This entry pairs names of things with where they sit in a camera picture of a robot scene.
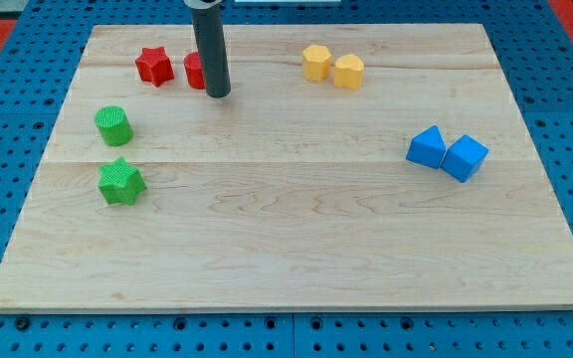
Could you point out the red cylinder block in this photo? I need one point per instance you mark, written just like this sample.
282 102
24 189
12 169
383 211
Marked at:
193 70

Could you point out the blue triangle block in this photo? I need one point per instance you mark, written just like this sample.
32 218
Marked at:
428 148

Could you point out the green cylinder block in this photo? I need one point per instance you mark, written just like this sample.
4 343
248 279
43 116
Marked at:
113 126

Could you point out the light wooden board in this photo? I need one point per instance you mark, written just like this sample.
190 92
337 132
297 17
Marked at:
288 194

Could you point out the yellow hexagon block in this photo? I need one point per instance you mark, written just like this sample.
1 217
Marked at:
316 60

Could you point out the green star block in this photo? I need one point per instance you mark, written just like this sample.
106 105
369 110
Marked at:
120 182

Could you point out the red star block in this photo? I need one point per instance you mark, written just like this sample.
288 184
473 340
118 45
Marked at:
155 66

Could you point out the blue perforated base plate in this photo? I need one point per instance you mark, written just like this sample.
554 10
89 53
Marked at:
533 41

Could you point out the yellow heart block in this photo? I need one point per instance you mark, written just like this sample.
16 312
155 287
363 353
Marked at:
348 72

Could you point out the blue cube block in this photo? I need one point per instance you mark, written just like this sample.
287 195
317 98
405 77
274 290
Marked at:
464 158

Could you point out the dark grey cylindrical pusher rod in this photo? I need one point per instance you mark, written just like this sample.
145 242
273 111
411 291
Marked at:
210 40

